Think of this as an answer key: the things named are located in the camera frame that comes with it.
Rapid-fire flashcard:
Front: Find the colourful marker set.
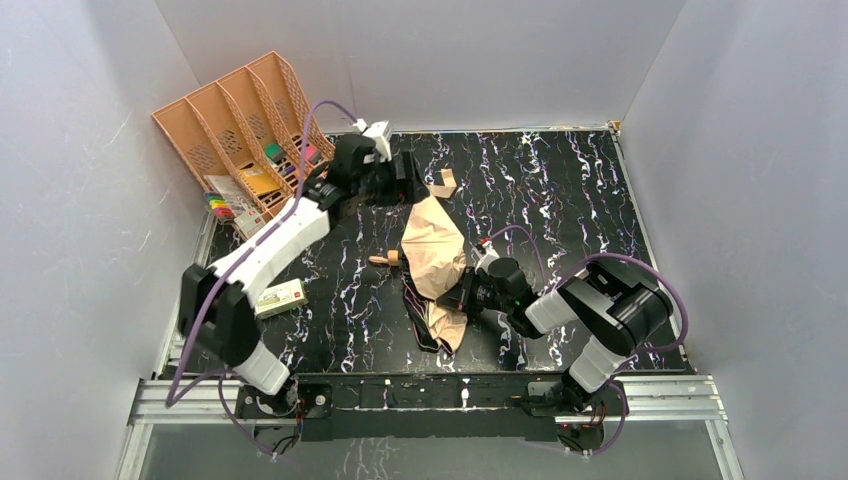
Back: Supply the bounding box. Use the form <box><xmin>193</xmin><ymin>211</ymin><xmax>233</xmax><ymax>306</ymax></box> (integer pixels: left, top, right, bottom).
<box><xmin>203</xmin><ymin>192</ymin><xmax>236</xmax><ymax>222</ymax></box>

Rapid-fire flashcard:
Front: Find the yellow notepad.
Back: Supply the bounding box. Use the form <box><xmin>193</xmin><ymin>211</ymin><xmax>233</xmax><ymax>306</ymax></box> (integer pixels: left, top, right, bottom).
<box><xmin>239</xmin><ymin>167</ymin><xmax>280</xmax><ymax>196</ymax></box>

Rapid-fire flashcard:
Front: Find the green eraser block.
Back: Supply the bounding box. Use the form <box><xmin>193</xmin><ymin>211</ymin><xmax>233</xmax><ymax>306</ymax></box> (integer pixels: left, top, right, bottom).
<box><xmin>264</xmin><ymin>143</ymin><xmax>286</xmax><ymax>164</ymax></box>

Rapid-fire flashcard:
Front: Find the beige folding umbrella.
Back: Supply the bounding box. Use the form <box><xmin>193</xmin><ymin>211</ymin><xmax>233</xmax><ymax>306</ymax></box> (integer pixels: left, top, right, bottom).
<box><xmin>368</xmin><ymin>169</ymin><xmax>467</xmax><ymax>355</ymax></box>

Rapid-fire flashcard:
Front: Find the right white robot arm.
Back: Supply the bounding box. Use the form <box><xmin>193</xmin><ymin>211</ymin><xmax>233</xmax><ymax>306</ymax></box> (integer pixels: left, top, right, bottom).
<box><xmin>436</xmin><ymin>254</ymin><xmax>674</xmax><ymax>410</ymax></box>

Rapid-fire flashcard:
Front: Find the pink eraser block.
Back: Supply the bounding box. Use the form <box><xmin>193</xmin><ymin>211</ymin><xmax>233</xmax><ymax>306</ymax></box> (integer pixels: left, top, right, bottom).
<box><xmin>304</xmin><ymin>145</ymin><xmax>323</xmax><ymax>167</ymax></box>

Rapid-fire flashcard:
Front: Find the white paper card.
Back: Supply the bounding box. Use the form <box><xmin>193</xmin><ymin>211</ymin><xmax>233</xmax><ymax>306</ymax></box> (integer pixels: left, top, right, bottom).
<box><xmin>204</xmin><ymin>175</ymin><xmax>248</xmax><ymax>203</ymax></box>

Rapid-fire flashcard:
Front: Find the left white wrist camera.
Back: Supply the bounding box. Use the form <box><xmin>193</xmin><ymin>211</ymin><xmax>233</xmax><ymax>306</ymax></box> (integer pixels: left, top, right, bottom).
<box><xmin>351</xmin><ymin>118</ymin><xmax>392</xmax><ymax>163</ymax></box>

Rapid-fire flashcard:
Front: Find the orange plastic file organizer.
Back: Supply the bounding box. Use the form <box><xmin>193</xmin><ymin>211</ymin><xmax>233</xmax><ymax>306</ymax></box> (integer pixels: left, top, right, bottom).
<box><xmin>152</xmin><ymin>52</ymin><xmax>335</xmax><ymax>219</ymax></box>

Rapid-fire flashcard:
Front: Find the small white green box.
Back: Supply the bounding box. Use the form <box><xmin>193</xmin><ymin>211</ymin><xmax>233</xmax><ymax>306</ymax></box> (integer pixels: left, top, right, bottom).
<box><xmin>254</xmin><ymin>279</ymin><xmax>308</xmax><ymax>320</ymax></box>

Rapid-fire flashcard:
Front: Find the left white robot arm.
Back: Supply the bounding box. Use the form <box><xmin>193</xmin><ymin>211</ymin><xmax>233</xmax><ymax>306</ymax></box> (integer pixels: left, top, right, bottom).
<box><xmin>175</xmin><ymin>134</ymin><xmax>430</xmax><ymax>396</ymax></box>

